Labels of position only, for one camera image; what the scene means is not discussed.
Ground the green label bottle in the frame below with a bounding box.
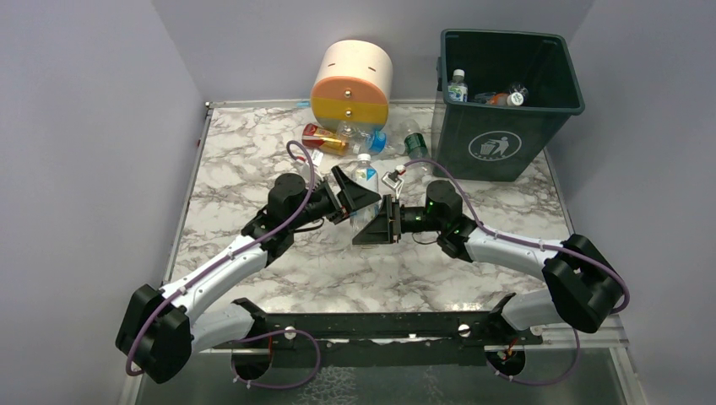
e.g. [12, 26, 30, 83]
[398, 119, 430, 160]

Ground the white blue label bottle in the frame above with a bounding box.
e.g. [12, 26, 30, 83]
[447, 69, 469, 102]

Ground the orange label clear bottle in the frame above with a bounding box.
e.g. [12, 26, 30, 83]
[486, 92, 524, 106]

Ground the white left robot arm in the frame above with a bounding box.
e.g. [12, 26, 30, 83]
[115, 166, 381, 383]

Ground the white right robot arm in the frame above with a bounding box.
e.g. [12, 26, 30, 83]
[352, 181, 629, 333]

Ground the dark green plastic bin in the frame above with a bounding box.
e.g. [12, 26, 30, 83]
[431, 29, 584, 182]

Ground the blue cap clear bottle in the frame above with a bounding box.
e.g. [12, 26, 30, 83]
[336, 121, 388, 155]

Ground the red gold label bottle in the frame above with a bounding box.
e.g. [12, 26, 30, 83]
[301, 123, 350, 156]

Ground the cream orange round drawer box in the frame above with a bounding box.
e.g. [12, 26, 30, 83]
[309, 40, 393, 130]

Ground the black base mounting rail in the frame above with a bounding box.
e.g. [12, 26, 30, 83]
[219, 299, 542, 377]

